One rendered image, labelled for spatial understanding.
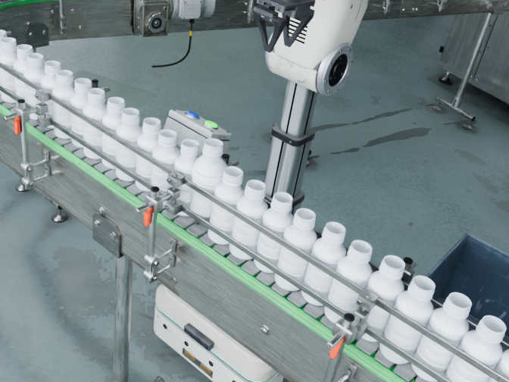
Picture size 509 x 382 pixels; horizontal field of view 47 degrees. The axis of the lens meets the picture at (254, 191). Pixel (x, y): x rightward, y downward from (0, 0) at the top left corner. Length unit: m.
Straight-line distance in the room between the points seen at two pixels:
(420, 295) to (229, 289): 0.41
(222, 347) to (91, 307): 0.66
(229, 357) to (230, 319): 0.78
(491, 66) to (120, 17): 3.12
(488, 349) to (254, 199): 0.47
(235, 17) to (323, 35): 1.35
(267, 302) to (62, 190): 0.65
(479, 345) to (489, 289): 0.63
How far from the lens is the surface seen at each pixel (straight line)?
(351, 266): 1.01
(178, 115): 1.40
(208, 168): 1.14
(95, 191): 1.42
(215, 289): 1.23
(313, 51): 1.64
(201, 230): 1.23
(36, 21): 2.54
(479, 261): 1.57
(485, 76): 4.97
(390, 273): 0.99
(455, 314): 0.98
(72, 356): 2.30
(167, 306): 2.14
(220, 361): 2.08
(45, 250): 2.73
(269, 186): 1.93
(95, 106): 1.38
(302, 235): 1.05
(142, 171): 1.30
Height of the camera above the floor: 1.76
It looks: 34 degrees down
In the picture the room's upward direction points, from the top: 10 degrees clockwise
